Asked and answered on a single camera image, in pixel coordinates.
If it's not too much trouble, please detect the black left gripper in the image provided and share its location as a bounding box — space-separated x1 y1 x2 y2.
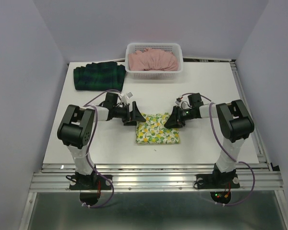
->
113 102 145 127

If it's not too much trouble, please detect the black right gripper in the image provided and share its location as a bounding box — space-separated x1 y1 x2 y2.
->
164 105 194 129

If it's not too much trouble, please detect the lemon print skirt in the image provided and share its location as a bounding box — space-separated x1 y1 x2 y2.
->
135 113 180 145

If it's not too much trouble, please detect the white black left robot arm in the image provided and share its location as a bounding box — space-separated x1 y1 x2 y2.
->
57 92 145 191

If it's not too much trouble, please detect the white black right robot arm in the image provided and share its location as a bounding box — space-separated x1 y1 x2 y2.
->
164 93 255 189

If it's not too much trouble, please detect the green plaid folded skirt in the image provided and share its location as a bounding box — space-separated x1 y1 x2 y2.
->
73 61 126 92

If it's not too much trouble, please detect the pink skirt in basket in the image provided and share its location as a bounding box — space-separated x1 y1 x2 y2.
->
128 48 179 71

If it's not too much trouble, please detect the white plastic basket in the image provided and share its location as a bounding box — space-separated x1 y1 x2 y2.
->
125 43 183 80

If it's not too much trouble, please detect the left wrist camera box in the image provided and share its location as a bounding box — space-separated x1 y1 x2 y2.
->
120 92 133 105

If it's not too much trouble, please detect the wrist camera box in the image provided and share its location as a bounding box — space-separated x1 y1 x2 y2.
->
120 92 133 105
175 96 190 109

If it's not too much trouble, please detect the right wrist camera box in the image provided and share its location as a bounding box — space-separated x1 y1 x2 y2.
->
175 96 190 109

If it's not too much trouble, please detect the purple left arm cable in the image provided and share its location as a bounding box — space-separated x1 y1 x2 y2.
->
80 89 125 208

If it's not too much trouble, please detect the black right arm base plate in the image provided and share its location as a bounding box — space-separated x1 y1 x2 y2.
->
193 173 240 205

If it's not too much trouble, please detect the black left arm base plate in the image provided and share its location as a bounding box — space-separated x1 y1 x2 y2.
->
65 172 114 208

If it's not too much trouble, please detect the aluminium frame rail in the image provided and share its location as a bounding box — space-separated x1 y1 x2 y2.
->
183 56 237 71

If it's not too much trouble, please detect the front aluminium rail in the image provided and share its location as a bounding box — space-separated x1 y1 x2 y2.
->
29 163 284 193

